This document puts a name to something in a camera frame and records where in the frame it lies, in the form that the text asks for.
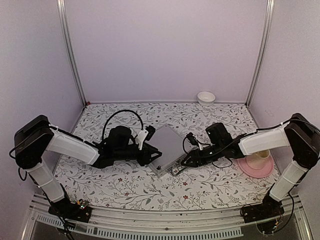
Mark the aluminium poker case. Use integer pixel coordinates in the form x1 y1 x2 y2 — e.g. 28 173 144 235
148 124 185 178

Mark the aluminium frame post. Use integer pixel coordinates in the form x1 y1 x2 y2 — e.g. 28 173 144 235
245 0 275 108
56 0 87 107

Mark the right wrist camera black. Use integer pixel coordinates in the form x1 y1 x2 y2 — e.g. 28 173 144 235
182 132 204 152

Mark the left aluminium frame post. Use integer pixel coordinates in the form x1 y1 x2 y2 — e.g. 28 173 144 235
56 0 87 107

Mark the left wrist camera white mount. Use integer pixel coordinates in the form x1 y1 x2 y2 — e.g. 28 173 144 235
134 125 156 151

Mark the pink plate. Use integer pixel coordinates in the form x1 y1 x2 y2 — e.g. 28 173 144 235
237 154 274 179

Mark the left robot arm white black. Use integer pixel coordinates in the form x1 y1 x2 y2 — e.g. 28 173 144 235
9 115 162 217

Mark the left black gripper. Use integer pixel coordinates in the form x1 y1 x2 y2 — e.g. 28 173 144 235
114 142 163 167

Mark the right aluminium frame post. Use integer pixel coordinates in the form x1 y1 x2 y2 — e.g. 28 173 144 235
245 0 275 108

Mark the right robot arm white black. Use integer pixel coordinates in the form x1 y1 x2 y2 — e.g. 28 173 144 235
180 113 320 218

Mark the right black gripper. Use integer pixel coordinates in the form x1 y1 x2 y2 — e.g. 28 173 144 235
181 142 225 168

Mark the floral table mat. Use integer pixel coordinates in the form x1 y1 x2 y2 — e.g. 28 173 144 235
54 103 280 211

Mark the cream cup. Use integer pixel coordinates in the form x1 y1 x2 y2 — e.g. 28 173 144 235
246 150 270 170

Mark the white bowl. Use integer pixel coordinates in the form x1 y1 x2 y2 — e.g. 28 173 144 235
197 91 216 107

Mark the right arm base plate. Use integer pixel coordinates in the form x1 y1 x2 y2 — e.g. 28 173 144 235
240 195 285 223

